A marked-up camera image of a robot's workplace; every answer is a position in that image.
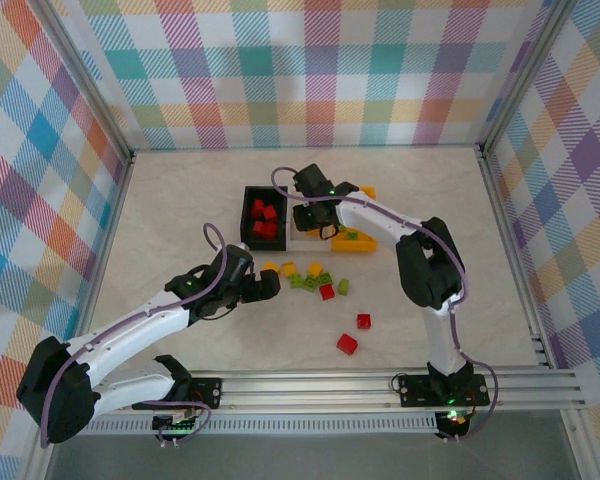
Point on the white plastic container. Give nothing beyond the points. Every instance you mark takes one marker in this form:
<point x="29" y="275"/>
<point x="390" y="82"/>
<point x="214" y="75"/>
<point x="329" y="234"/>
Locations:
<point x="310" y="245"/>

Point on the circuit board with green terminal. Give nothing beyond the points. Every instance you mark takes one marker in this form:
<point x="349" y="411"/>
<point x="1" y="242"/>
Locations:
<point x="180" y="426"/>

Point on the aluminium frame side rail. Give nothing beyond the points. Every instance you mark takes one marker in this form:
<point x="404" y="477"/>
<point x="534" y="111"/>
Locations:
<point x="105" y="240"/>
<point x="496" y="200"/>

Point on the small black controller box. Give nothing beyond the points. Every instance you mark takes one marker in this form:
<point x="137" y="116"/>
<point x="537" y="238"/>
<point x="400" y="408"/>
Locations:
<point x="452" y="417"/>

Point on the aluminium frame post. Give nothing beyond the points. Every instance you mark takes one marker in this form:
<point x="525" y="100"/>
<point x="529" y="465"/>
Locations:
<point x="85" y="75"/>
<point x="524" y="75"/>

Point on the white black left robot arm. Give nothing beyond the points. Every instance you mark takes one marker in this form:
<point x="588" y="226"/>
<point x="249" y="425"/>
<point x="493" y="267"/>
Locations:
<point x="130" y="330"/>

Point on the yellow plastic container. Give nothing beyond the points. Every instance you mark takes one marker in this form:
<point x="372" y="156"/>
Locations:
<point x="355" y="245"/>

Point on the black plastic container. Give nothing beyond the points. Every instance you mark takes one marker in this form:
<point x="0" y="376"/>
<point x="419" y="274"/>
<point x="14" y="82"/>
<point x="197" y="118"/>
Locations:
<point x="265" y="245"/>

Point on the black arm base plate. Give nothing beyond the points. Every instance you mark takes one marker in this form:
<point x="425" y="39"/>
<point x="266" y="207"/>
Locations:
<point x="415" y="390"/>
<point x="207" y="392"/>

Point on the red lego brick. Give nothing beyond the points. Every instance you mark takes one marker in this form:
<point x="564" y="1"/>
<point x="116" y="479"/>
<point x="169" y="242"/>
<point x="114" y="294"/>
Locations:
<point x="271" y="230"/>
<point x="347" y="344"/>
<point x="269" y="213"/>
<point x="327" y="292"/>
<point x="258" y="228"/>
<point x="363" y="321"/>
<point x="256" y="206"/>

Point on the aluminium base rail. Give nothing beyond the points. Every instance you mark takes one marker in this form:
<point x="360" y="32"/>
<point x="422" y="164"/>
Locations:
<point x="305" y="390"/>

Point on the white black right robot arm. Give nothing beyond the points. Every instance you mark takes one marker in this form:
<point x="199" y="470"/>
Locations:
<point x="370" y="220"/>

